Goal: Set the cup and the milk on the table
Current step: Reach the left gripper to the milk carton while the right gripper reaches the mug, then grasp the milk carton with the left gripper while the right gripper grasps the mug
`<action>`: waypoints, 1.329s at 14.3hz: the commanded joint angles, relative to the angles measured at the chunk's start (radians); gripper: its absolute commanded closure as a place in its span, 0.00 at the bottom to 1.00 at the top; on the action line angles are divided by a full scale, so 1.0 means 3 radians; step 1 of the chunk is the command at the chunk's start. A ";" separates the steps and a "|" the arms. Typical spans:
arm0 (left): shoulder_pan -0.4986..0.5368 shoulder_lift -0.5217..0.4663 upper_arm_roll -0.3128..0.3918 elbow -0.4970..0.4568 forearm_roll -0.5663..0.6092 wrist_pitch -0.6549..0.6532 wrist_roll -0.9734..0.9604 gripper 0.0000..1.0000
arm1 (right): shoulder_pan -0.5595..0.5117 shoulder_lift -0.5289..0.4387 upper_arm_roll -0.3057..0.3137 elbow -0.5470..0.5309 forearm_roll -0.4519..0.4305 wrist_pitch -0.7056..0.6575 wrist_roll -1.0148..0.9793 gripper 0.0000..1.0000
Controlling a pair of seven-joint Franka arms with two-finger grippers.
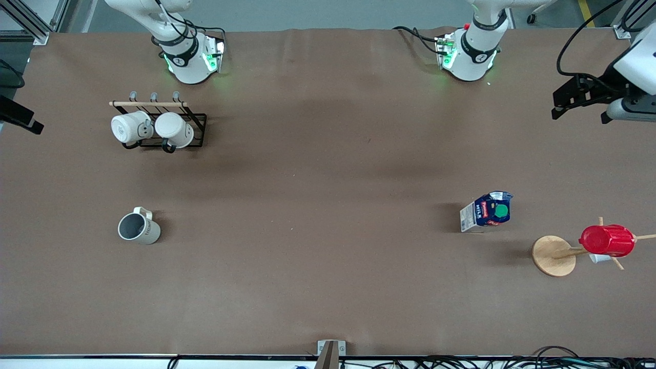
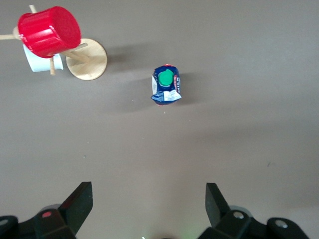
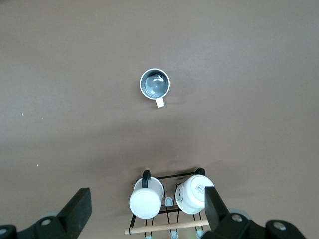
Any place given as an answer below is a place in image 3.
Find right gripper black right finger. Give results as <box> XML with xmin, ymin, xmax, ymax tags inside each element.
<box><xmin>201</xmin><ymin>186</ymin><xmax>269</xmax><ymax>239</ymax></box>

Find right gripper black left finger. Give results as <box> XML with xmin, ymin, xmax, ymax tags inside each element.
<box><xmin>18</xmin><ymin>188</ymin><xmax>92</xmax><ymax>239</ymax></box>

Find white mug with grey interior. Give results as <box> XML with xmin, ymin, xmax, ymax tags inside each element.
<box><xmin>139</xmin><ymin>68</ymin><xmax>171</xmax><ymax>109</ymax></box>

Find white mug with bottom label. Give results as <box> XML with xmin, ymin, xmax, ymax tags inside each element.
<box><xmin>174</xmin><ymin>167</ymin><xmax>215</xmax><ymax>215</ymax></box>

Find white mug with plain bottom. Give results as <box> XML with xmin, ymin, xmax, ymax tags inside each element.
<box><xmin>129</xmin><ymin>170</ymin><xmax>165</xmax><ymax>220</ymax></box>

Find black wire rack, wooden rod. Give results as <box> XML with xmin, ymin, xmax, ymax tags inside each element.
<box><xmin>124</xmin><ymin>171</ymin><xmax>210</xmax><ymax>239</ymax></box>

